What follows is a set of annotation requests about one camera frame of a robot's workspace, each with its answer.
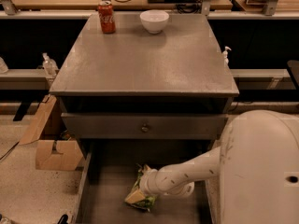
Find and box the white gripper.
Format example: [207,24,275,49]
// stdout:
[125,168,194,204]

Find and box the green jalapeno chip bag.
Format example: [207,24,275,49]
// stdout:
[124,164,157,212]

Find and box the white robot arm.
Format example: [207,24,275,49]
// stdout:
[125,110,299,224]

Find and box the open grey middle drawer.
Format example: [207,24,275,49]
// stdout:
[77,140,212,224]

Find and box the closed grey top drawer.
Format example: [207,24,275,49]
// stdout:
[62,113,228,140]

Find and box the grey drawer cabinet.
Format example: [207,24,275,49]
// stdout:
[50,12,239,151]

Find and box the brown cardboard box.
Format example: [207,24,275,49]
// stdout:
[20,95,84,171]

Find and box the clear plastic water bottle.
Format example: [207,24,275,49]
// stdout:
[42,53,59,76]

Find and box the white pump dispenser bottle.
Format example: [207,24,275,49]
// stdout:
[222,46,232,65]

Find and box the white ceramic bowl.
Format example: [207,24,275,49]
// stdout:
[139,10,169,34]

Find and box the red soda can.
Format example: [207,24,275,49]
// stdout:
[98,0,116,34]

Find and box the black metal stand frame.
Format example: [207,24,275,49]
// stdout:
[287,60,299,90]

